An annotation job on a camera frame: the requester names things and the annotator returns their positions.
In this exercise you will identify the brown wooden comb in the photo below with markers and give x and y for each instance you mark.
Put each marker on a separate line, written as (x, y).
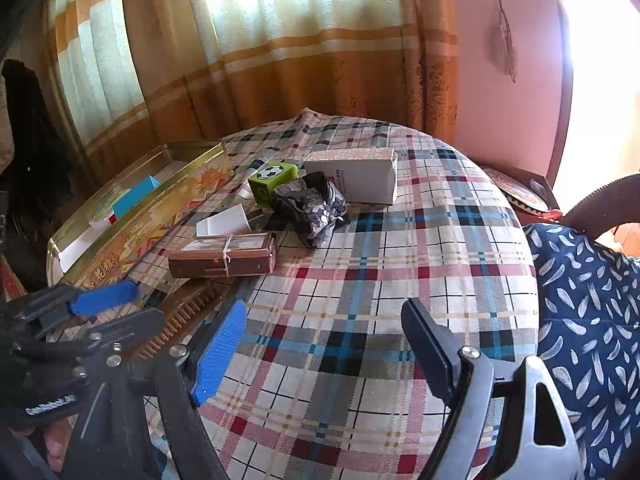
(175, 320)

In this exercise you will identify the blue feather-print cloth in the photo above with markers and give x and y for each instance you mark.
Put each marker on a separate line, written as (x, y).
(585, 335)

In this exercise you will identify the orange and cream curtain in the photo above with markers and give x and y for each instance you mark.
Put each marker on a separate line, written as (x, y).
(275, 35)

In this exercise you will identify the dark hanging clothes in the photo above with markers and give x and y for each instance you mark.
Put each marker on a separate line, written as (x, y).
(30, 135)

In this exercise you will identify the round cookie tin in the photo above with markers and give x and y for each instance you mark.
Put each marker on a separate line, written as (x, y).
(515, 194)

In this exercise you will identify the teal block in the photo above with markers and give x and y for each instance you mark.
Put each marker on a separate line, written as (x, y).
(132, 195)

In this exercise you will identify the gold rectangular tin box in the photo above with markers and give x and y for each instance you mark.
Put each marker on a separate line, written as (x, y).
(150, 220)

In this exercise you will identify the brown box with rubber band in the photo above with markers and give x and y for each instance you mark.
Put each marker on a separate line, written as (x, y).
(220, 257)

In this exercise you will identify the person's left hand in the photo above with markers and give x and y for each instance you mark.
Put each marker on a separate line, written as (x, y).
(52, 447)

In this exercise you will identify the curtain tieback tassel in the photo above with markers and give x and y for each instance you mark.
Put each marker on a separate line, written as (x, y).
(505, 42)

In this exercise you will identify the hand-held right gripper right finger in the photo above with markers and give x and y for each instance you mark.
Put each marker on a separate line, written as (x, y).
(425, 355)

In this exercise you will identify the brown cardboard box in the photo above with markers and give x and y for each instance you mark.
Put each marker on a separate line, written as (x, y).
(552, 195)

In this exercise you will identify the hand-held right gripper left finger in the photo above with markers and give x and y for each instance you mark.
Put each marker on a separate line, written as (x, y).
(220, 355)

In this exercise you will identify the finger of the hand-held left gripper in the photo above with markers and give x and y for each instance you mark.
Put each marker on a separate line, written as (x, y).
(130, 329)
(100, 297)

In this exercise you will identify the brown door frame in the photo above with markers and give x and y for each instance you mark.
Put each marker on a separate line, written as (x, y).
(560, 110)

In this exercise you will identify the beige floral-patterned box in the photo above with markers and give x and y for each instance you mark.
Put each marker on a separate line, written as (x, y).
(350, 175)

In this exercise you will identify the green soccer-print block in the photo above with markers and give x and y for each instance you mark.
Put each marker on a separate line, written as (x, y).
(267, 182)

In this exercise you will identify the white paper liner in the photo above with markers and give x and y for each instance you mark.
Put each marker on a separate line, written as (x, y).
(172, 169)

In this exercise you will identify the small white box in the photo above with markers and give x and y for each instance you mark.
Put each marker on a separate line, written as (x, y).
(222, 224)

